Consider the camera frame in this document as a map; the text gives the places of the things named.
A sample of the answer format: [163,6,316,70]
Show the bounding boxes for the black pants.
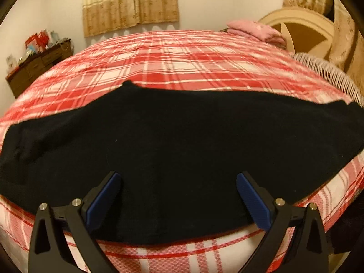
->
[0,80,364,245]

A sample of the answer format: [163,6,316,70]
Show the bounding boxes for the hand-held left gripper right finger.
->
[236,171,334,273]

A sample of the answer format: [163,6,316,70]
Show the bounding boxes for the striped pillow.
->
[290,52,364,108]

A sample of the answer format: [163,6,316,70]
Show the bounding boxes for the beige patterned window curtain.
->
[82,0,180,38]

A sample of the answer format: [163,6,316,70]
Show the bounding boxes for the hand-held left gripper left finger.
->
[28,171,123,273]

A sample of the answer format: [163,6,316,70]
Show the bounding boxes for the red plaid bed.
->
[0,30,364,273]

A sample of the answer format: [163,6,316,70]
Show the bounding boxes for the pink folded blanket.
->
[227,20,286,46]

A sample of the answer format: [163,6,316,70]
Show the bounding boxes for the cream wooden headboard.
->
[257,15,345,57]

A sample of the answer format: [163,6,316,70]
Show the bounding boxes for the dark wooden dresser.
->
[6,39,75,99]

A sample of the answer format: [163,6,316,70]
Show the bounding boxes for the red gift bag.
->
[25,33,49,53]

